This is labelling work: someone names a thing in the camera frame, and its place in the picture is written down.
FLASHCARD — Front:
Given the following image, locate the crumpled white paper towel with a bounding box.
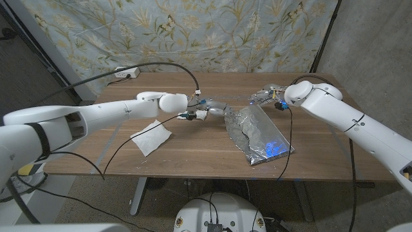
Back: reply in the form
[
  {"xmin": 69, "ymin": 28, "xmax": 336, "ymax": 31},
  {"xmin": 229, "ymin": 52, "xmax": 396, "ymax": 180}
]
[{"xmin": 177, "ymin": 110, "xmax": 209, "ymax": 122}]

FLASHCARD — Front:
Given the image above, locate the white left shoulder cover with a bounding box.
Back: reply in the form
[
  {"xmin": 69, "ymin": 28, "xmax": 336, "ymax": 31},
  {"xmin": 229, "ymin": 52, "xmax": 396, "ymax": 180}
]
[{"xmin": 0, "ymin": 223, "xmax": 131, "ymax": 232}]

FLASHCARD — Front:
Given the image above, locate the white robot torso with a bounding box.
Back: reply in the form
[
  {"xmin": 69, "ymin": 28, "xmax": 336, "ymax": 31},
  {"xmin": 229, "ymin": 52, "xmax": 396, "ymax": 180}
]
[{"xmin": 173, "ymin": 192, "xmax": 267, "ymax": 232}]

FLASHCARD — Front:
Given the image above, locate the floral printed backdrop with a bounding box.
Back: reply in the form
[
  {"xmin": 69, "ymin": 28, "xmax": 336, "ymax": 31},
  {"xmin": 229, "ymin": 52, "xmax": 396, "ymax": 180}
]
[{"xmin": 21, "ymin": 0, "xmax": 341, "ymax": 96}]

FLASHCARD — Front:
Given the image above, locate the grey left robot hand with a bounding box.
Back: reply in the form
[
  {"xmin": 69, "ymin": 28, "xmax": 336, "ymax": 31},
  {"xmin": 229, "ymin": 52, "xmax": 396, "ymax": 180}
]
[{"xmin": 192, "ymin": 98, "xmax": 241, "ymax": 119}]

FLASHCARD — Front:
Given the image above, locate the aluminum foil sheet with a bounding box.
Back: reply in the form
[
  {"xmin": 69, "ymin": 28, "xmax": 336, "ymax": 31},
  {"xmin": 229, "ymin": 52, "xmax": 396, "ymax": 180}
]
[{"xmin": 224, "ymin": 104, "xmax": 295, "ymax": 166}]

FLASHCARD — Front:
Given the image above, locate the black ribbed round object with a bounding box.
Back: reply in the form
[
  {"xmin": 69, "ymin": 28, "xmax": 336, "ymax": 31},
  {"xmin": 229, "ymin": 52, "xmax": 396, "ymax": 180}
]
[{"xmin": 146, "ymin": 177, "xmax": 169, "ymax": 191}]

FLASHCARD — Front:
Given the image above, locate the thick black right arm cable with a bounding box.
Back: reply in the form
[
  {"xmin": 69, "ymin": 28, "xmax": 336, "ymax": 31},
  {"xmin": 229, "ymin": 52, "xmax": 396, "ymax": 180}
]
[{"xmin": 289, "ymin": 75, "xmax": 358, "ymax": 232}]

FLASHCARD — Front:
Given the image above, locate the yellow round object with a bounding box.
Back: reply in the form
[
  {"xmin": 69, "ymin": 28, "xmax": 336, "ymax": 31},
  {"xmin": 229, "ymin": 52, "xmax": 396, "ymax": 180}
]
[{"xmin": 17, "ymin": 164, "xmax": 35, "ymax": 177}]

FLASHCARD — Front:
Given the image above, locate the grey table leg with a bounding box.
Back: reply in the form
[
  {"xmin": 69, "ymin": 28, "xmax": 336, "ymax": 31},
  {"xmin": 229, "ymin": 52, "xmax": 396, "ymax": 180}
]
[
  {"xmin": 129, "ymin": 177, "xmax": 149, "ymax": 217},
  {"xmin": 292, "ymin": 180, "xmax": 315, "ymax": 222}
]

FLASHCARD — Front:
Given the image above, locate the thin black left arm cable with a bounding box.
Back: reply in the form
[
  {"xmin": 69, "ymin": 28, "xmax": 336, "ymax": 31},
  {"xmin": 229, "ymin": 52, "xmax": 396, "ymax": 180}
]
[{"xmin": 50, "ymin": 114, "xmax": 184, "ymax": 180}]

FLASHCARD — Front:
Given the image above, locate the white right shoulder cover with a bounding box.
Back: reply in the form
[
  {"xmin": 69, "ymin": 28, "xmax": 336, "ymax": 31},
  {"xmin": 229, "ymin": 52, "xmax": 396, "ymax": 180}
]
[{"xmin": 386, "ymin": 221, "xmax": 412, "ymax": 232}]

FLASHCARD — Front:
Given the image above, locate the white power strip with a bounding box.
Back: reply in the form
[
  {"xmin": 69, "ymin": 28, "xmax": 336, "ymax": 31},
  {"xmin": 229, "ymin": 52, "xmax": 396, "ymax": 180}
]
[{"xmin": 113, "ymin": 66, "xmax": 140, "ymax": 79}]

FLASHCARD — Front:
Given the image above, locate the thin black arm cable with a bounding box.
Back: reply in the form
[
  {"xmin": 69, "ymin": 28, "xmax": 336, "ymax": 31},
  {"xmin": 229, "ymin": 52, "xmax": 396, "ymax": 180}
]
[
  {"xmin": 50, "ymin": 114, "xmax": 184, "ymax": 180},
  {"xmin": 276, "ymin": 106, "xmax": 294, "ymax": 181}
]

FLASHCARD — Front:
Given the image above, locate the black wall handle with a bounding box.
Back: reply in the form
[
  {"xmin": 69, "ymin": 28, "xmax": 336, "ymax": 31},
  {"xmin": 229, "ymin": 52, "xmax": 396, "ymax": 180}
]
[{"xmin": 0, "ymin": 28, "xmax": 19, "ymax": 41}]

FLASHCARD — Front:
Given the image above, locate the flat white paper towel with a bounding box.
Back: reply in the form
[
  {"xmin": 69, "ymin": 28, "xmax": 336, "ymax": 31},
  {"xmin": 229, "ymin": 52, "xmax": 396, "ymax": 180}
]
[{"xmin": 130, "ymin": 119, "xmax": 173, "ymax": 157}]

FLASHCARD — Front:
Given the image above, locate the long black trailing cable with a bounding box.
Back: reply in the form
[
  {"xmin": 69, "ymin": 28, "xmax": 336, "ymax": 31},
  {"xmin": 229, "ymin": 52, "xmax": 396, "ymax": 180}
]
[{"xmin": 15, "ymin": 173, "xmax": 155, "ymax": 232}]

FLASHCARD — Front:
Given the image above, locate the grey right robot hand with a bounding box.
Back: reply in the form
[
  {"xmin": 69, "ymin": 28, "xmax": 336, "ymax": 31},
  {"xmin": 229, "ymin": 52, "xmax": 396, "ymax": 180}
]
[{"xmin": 250, "ymin": 83, "xmax": 288, "ymax": 106}]

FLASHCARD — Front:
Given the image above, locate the black box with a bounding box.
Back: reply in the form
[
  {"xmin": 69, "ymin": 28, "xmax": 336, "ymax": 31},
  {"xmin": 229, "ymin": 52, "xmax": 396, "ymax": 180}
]
[{"xmin": 263, "ymin": 216, "xmax": 292, "ymax": 232}]

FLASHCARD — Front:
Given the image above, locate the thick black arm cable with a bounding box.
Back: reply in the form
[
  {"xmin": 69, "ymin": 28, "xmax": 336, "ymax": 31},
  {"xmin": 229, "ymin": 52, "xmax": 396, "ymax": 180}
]
[
  {"xmin": 5, "ymin": 61, "xmax": 200, "ymax": 225},
  {"xmin": 289, "ymin": 75, "xmax": 358, "ymax": 232}
]

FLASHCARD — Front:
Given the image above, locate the black backdrop pole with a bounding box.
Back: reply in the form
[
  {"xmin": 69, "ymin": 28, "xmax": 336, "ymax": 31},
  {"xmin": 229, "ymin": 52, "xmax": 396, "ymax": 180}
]
[{"xmin": 310, "ymin": 0, "xmax": 342, "ymax": 73}]

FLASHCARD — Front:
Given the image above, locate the black torso cable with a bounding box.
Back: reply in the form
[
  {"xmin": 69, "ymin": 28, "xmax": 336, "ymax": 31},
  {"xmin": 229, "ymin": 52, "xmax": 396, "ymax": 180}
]
[{"xmin": 187, "ymin": 192, "xmax": 220, "ymax": 224}]

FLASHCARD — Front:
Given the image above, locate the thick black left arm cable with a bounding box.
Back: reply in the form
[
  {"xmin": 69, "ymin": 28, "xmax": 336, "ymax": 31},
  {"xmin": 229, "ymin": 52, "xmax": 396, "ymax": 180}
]
[{"xmin": 5, "ymin": 61, "xmax": 200, "ymax": 225}]

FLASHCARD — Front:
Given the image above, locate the white stand panel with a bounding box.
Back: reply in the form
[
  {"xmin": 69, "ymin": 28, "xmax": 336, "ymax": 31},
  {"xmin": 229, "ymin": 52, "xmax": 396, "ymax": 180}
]
[{"xmin": 0, "ymin": 160, "xmax": 77, "ymax": 226}]

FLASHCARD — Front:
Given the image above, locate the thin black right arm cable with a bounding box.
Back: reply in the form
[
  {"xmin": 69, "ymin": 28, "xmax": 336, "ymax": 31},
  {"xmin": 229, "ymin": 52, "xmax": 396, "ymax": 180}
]
[{"xmin": 276, "ymin": 106, "xmax": 294, "ymax": 181}]

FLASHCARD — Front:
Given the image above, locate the black power strip cable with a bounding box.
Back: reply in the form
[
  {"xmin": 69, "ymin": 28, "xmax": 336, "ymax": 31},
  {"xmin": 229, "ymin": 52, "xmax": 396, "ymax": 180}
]
[{"xmin": 107, "ymin": 74, "xmax": 131, "ymax": 86}]

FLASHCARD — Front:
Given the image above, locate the light grey slanted post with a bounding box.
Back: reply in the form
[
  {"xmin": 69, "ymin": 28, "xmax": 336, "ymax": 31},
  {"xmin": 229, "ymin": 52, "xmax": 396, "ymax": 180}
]
[{"xmin": 5, "ymin": 0, "xmax": 97, "ymax": 101}]

